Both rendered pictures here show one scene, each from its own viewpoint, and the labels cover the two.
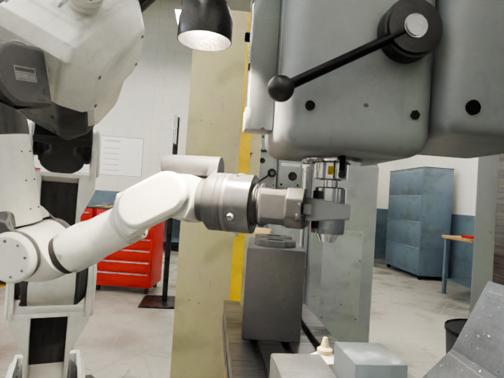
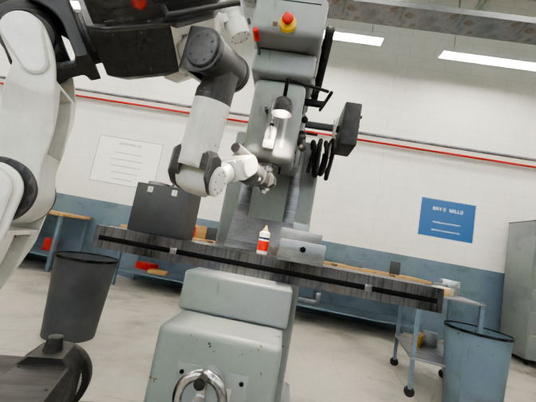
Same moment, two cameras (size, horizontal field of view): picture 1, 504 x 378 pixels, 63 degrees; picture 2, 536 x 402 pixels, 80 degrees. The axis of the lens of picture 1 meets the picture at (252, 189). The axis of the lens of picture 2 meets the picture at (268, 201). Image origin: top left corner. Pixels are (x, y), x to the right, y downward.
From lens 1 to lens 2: 1.20 m
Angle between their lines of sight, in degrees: 80
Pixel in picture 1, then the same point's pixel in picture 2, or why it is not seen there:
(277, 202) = (268, 177)
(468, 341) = (234, 234)
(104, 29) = not seen: hidden behind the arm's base
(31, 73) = not seen: hidden behind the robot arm
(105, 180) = not seen: outside the picture
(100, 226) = (230, 172)
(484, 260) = (230, 206)
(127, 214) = (246, 171)
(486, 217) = (234, 190)
